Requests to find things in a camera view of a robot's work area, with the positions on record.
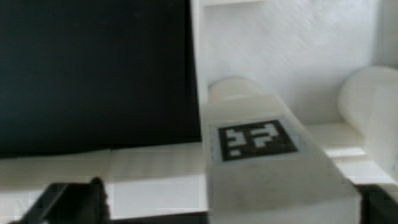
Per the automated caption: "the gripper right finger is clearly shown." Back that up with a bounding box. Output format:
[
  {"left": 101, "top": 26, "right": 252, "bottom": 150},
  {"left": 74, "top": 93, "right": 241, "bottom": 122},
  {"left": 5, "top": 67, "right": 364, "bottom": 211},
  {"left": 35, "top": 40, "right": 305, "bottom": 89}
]
[{"left": 355, "top": 184, "right": 398, "bottom": 224}]

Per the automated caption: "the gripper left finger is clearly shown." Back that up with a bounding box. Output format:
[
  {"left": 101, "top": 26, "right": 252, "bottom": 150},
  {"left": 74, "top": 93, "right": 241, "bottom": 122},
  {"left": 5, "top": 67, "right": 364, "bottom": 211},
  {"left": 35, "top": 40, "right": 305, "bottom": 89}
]
[{"left": 7, "top": 177, "right": 108, "bottom": 224}]

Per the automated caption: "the white chair leg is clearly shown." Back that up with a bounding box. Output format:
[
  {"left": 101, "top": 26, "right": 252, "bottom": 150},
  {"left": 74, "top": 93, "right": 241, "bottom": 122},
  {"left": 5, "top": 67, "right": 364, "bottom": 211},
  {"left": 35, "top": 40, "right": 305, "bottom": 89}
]
[{"left": 200, "top": 77, "right": 360, "bottom": 224}]

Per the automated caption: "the white chair leg block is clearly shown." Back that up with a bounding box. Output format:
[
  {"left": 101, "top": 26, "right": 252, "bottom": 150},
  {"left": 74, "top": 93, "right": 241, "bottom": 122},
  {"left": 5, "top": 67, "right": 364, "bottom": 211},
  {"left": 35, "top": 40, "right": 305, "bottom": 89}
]
[{"left": 337, "top": 66, "right": 398, "bottom": 181}]

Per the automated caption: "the white chair seat piece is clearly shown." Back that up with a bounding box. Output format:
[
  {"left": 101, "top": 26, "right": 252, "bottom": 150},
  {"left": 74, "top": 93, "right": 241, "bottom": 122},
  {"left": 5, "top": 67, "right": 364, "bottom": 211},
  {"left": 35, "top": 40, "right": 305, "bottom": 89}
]
[{"left": 188, "top": 0, "right": 398, "bottom": 134}]

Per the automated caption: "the white U-shaped frame fence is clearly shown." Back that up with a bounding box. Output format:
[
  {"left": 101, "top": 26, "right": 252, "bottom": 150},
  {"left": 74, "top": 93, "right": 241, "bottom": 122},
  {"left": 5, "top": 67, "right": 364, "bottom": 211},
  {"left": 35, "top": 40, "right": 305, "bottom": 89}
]
[{"left": 0, "top": 143, "right": 398, "bottom": 221}]

